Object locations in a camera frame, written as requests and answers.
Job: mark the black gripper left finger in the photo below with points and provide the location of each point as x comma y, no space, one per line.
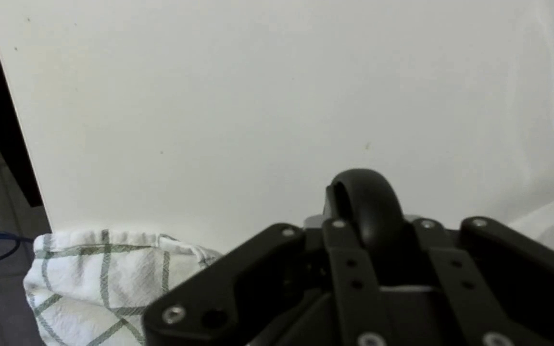
244,289

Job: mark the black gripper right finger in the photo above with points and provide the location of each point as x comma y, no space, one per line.
519,289

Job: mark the black mug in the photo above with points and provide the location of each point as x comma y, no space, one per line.
373,204

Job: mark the white checkered towel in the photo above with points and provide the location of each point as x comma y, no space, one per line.
76,289

